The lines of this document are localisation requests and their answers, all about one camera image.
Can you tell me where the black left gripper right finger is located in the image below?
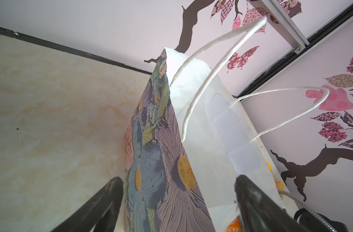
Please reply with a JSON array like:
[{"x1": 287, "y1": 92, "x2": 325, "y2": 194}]
[{"x1": 234, "y1": 175, "x2": 308, "y2": 232}]

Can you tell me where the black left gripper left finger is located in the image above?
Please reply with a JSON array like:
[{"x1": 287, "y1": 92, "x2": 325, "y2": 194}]
[{"x1": 53, "y1": 177, "x2": 124, "y2": 232}]

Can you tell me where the orange snack packet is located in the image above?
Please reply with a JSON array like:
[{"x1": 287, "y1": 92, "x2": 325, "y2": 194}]
[{"x1": 226, "y1": 217, "x2": 242, "y2": 232}]

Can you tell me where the floral white paper bag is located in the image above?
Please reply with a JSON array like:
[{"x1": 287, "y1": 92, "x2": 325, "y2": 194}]
[{"x1": 124, "y1": 15, "x2": 331, "y2": 232}]

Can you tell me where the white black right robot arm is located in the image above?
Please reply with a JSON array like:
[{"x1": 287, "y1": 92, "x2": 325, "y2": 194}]
[{"x1": 294, "y1": 208, "x2": 349, "y2": 232}]

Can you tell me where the right metal cable conduit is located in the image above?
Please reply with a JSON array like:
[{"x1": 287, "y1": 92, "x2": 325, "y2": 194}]
[{"x1": 277, "y1": 189, "x2": 339, "y2": 232}]

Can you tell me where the rear aluminium rail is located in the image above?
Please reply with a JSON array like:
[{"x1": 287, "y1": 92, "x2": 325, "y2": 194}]
[{"x1": 261, "y1": 0, "x2": 310, "y2": 55}]

